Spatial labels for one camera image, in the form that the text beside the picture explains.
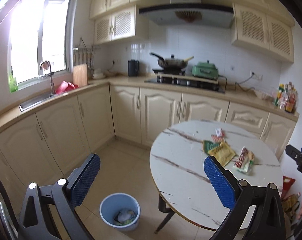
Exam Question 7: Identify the light green snack packet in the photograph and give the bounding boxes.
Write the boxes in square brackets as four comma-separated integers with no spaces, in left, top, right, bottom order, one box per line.
[208,142,236,167]

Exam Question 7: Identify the red white snack wrapper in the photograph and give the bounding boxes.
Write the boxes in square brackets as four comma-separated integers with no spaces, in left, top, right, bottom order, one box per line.
[233,147,255,174]

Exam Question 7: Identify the red patterned small packet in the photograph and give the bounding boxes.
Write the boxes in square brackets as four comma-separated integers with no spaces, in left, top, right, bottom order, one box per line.
[211,134,225,143]

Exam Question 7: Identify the dark green snack packet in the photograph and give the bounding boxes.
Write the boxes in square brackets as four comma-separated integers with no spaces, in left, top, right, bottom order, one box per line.
[203,140,220,154]

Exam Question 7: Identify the blue plastic trash bucket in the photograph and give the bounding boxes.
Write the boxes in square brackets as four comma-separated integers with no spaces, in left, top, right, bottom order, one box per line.
[99,193,141,232]

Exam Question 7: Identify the lower kitchen cabinets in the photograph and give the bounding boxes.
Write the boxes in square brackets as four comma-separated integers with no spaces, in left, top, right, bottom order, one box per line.
[0,80,299,189]

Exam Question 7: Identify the kitchen cabinets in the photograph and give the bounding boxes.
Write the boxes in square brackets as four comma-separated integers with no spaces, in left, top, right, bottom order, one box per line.
[89,0,295,63]
[0,80,299,189]

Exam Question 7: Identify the upper kitchen cabinets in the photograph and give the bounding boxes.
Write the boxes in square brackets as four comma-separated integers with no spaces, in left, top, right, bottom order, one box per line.
[89,0,295,63]

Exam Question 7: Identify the round white marble table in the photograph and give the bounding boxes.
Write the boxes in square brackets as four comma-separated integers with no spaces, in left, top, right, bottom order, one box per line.
[149,120,283,231]

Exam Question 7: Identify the condiment bottles group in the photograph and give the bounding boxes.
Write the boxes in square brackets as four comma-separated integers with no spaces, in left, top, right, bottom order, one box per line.
[274,82,298,114]

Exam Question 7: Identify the steel sink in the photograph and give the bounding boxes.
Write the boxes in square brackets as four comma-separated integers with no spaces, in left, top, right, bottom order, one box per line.
[19,93,57,112]

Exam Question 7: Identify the red plastic basin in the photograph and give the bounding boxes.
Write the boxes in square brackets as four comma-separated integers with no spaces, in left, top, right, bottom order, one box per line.
[55,81,79,95]

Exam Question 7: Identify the stacked white bowls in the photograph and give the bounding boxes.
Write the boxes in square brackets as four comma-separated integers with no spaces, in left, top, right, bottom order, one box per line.
[92,69,106,80]

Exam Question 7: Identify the green electric cooker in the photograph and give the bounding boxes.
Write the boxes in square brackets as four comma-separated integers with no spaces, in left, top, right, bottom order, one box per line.
[191,60,219,80]

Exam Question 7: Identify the black gas stove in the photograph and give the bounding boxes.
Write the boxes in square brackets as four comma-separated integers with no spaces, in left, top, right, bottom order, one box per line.
[145,69,226,93]

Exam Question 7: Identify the wooden cutting board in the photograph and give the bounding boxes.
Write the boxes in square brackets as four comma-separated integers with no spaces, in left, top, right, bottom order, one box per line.
[73,64,88,87]

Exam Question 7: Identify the green dish soap bottle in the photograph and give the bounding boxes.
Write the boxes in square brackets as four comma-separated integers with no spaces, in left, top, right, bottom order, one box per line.
[9,74,18,93]

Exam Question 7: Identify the sink faucet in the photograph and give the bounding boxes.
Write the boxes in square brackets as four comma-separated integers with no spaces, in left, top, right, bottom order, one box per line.
[39,60,55,96]

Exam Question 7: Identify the black wok with lid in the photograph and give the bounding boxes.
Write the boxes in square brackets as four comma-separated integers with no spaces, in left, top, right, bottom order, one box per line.
[150,52,194,69]

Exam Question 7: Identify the hanging utensil rack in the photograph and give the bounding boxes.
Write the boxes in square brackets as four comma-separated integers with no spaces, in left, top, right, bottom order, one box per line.
[73,37,100,69]

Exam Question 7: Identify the black electric kettle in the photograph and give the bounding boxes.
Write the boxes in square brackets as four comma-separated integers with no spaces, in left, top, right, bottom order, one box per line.
[127,60,140,77]

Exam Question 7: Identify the window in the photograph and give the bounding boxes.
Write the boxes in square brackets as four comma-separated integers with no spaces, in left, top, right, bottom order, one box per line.
[8,0,71,88]

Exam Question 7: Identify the range hood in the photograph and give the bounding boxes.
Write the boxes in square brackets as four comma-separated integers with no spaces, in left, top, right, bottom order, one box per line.
[139,1,234,29]

